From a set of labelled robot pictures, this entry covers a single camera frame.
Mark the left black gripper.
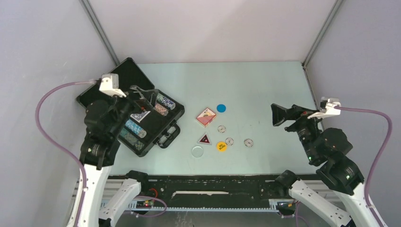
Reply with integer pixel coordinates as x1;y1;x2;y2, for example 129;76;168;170
108;84;159;136

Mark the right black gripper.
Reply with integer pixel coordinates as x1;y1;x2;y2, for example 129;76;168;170
269;103;324;162

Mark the red playing card deck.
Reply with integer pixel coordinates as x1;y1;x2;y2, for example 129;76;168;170
196;108;217;127

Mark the all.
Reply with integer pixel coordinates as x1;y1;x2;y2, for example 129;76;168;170
197;133;212;145

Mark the clear round dealer button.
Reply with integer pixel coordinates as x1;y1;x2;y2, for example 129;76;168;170
191;146;204;158

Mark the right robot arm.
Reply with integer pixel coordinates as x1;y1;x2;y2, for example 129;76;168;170
271;98;385;227

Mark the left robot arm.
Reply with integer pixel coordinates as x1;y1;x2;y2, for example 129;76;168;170
67;85;159;227

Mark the black poker set case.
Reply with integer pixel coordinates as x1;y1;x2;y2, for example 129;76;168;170
76;58;185;162

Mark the green and blue chip stack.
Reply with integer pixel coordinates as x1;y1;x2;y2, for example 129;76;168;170
157;93;176;110

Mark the blue playing card deck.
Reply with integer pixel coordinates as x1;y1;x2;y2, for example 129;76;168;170
130;111;151;123

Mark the purple and orange chip stack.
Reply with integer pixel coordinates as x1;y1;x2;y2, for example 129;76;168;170
154;103;169;116

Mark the light blue chip stack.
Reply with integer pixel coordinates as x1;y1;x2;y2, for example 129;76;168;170
125;120;147;138

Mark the white poker chip right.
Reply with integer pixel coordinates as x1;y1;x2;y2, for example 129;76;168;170
244;139;254;148

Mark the white poker chip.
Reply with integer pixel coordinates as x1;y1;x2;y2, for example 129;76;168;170
225;138;234;146
244;139;254;148
218;125;226;133

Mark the teal green chip stack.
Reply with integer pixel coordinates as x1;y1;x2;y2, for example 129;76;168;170
120;129;145;151

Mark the white poker chip middle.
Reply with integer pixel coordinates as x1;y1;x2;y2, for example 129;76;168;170
225;138;234;146

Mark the blue round chip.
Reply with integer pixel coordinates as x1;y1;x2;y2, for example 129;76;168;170
216;104;227;113

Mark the white poker chip upper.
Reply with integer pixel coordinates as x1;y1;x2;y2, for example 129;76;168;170
218;125;226;133

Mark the yellow big blind button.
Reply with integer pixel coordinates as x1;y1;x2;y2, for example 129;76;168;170
216;141;227;152

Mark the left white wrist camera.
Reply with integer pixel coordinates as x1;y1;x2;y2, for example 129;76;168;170
99;73;126;98

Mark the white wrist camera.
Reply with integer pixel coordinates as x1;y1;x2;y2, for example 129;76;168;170
307;97;341;119
99;73;126;98

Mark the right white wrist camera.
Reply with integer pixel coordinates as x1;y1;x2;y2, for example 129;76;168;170
307;97;341;119

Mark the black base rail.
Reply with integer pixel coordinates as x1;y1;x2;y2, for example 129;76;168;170
106;174;314;210

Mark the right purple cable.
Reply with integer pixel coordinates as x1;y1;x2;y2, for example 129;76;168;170
334;105;393;227

